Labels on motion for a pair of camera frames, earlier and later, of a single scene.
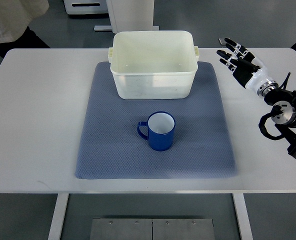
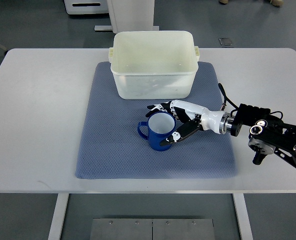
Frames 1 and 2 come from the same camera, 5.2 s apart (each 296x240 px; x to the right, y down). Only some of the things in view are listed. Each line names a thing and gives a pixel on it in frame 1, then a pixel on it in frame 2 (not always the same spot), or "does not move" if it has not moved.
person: (8, 22) to (278, 2)
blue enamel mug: (161, 126) does not move
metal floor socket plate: (222, 41) does not move
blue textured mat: (112, 149) does not move
